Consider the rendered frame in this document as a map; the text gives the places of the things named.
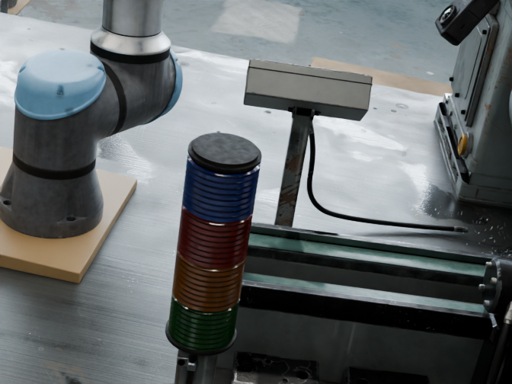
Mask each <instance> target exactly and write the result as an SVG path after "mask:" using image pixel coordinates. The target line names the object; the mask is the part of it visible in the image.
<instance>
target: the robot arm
mask: <svg viewBox="0 0 512 384"><path fill-rule="evenodd" d="M499 1H500V0H453V1H452V3H451V4H450V5H449V6H447V7H446V8H445V9H444V10H443V12H442V13H441V14H440V16H439V17H438V18H437V19H436V21H435V24H436V27H437V29H438V31H439V33H440V36H442V37H443V38H444V39H445V40H447V41H448V42H449V43H451V44H452V45H454V46H458V45H459V44H460V43H461V42H462V41H463V40H464V39H465V38H466V37H467V36H468V35H469V34H470V33H471V32H472V30H473V29H474V28H475V27H476V26H477V25H478V23H479V22H480V21H481V20H482V19H483V18H484V17H485V16H486V15H487V14H488V12H489V11H490V10H491V9H492V8H493V7H494V6H495V5H496V4H497V3H498V2H499ZM163 8H164V0H104V1H103V14H102V25H101V26H100V27H98V28H97V29H96V30H94V31H93V32H92V33H91V39H90V53H86V52H83V51H80V50H68V49H67V50H65V51H61V50H49V51H45V52H42V53H38V54H37V55H35V56H32V57H31V58H29V59H28V60H27V61H26V62H25V63H24V64H23V65H22V67H21V68H20V70H19V72H18V80H17V85H16V88H15V90H14V102H15V110H14V138H13V155H12V162H11V165H10V167H9V169H8V172H7V174H6V176H5V179H4V180H3V183H2V185H1V187H0V219H1V220H2V221H3V222H4V223H5V224H6V225H7V226H9V227H10V228H12V229H14V230H16V231H18V232H21V233H23V234H25V235H30V236H34V237H38V238H71V237H75V236H78V235H83V234H85V233H87V232H90V231H91V230H92V229H94V228H95V227H96V226H97V225H98V224H99V223H100V222H101V220H102V216H103V209H104V198H103V195H102V192H101V187H100V184H99V180H98V175H97V172H96V169H95V165H96V157H97V150H98V142H99V140H101V139H104V138H107V137H108V136H112V135H114V134H117V133H121V132H123V131H125V130H128V129H131V128H133V127H136V126H139V125H145V124H148V123H151V122H153V121H155V120H157V119H158V118H159V117H161V116H164V115H165V114H166V113H168V112H169V111H170V110H171V109H172V108H173V107H174V106H175V105H176V103H177V102H178V99H179V97H180V95H181V90H182V85H183V75H182V70H181V66H180V65H178V64H177V60H178V58H177V57H176V55H175V53H174V52H173V51H172V49H171V41H170V40H169V39H168V37H167V36H166V35H165V34H164V33H163V32H162V18H163Z"/></svg>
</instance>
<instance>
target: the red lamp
mask: <svg viewBox="0 0 512 384"><path fill-rule="evenodd" d="M253 212H254V210H253ZM253 212H252V214H251V215H250V216H248V217H247V218H245V219H242V220H239V221H235V222H212V221H209V220H205V219H201V218H200V217H198V216H195V215H194V214H192V213H190V212H189V211H188V210H187V209H186V208H185V207H184V204H183V203H182V206H181V217H180V224H179V233H178V243H177V247H178V251H179V253H180V254H181V255H182V256H183V257H184V258H185V259H187V260H188V261H189V262H191V263H193V264H196V265H199V266H201V267H208V268H226V267H232V266H235V265H236V264H239V263H241V262H242V261H243V260H244V259H245V257H246V255H247V250H248V240H249V235H250V230H251V222H252V217H253Z"/></svg>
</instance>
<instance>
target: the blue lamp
mask: <svg viewBox="0 0 512 384"><path fill-rule="evenodd" d="M260 166H261V163H260V164H259V165H258V166H256V167H255V168H252V169H251V170H249V171H245V172H241V173H222V172H217V171H211V170H209V169H207V168H204V167H202V166H200V165H198V164H197V163H196V162H195V161H194V160H193V159H192V158H191V157H190V156H189V154H188V152H187V164H186V170H185V176H184V179H185V180H184V191H183V197H182V203H183V204H184V207H185V208H186V209H187V210H188V211H189V212H190V213H192V214H194V215H195V216H198V217H200V218H201V219H205V220H209V221H212V222H235V221H239V220H242V219H245V218H247V217H248V216H250V215H251V214H252V212H253V210H254V203H255V197H256V193H257V187H258V178H259V171H260Z"/></svg>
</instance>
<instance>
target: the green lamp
mask: <svg viewBox="0 0 512 384"><path fill-rule="evenodd" d="M238 305H239V301H238V302H237V303H236V304H235V305H234V306H233V307H231V308H229V309H226V310H222V311H218V312H203V311H198V310H196V309H192V308H189V307H187V306H185V305H183V304H182V303H181V302H179V301H178V300H177V299H176V298H175V296H174V294H173V292H172V293H171V305H170V312H169V319H168V330H169V334H170V335H171V337H172V338H173V339H174V340H175V341H176V342H177V343H178V344H180V345H181V346H183V347H186V348H188V349H191V350H198V351H212V350H218V349H220V348H223V347H225V346H226V345H227V344H228V343H229V342H230V341H231V340H232V338H233V335H234V333H235V324H236V319H237V314H238Z"/></svg>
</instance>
